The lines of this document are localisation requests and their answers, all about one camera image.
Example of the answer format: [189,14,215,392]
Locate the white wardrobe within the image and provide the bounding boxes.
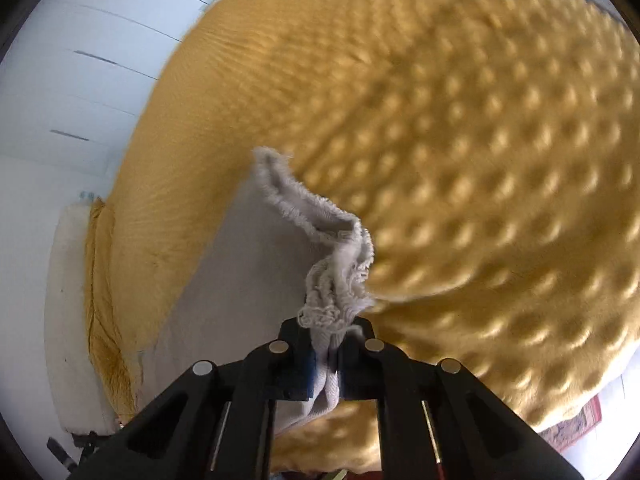
[0,0,256,181]

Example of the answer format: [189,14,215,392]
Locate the black clamp stand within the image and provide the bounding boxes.
[46,427,123,473]

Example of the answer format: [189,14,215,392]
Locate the beige pants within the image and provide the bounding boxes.
[135,146,377,436]

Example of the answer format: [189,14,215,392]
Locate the white padded headboard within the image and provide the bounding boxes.
[44,201,123,433]

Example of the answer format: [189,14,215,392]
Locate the patterned rug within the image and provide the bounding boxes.
[537,394,603,451]

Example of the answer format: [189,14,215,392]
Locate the yellow dotted blanket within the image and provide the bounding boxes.
[82,0,640,476]

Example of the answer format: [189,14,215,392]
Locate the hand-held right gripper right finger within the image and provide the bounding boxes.
[336,317,583,480]

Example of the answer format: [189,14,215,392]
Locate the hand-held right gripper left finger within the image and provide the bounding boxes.
[75,320,318,480]

